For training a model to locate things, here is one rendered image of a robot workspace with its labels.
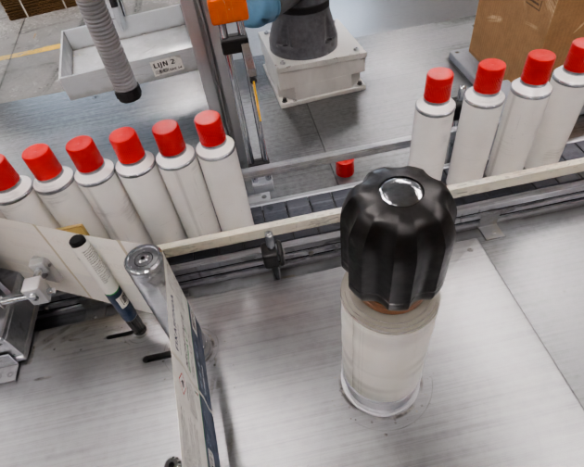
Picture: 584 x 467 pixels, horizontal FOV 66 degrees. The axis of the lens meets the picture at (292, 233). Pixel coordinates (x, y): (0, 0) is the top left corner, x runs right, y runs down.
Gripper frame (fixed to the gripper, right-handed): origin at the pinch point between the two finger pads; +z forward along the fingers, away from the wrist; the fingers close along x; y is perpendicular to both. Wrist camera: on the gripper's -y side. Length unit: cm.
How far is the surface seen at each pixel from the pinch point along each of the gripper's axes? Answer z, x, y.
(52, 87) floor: 41, -204, 94
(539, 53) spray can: 8, 61, -60
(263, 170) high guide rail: 19, 54, -23
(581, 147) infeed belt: 27, 53, -75
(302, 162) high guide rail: 19, 54, -28
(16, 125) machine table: 16.5, 1.9, 31.5
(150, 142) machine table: 21.9, 18.9, -0.8
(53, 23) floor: 10, -307, 110
